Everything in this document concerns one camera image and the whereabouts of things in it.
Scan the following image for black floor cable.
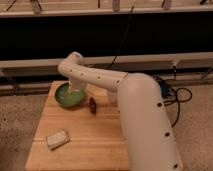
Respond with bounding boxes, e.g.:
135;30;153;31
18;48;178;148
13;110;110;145
153;75;194;128

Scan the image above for wooden table board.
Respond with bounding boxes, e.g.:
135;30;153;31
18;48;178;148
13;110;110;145
25;85;130;171

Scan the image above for green ceramic bowl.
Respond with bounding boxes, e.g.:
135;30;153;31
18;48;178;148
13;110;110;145
55;82;86;107

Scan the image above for red pepper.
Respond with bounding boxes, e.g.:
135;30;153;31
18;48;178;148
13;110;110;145
89;97;96;114

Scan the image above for white sponge block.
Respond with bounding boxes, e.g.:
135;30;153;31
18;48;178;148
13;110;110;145
46;130;70;150

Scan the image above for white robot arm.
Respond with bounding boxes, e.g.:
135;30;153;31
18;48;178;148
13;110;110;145
58;52;182;171

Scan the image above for black hanging cable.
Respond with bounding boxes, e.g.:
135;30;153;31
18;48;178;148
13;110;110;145
108;4;136;69

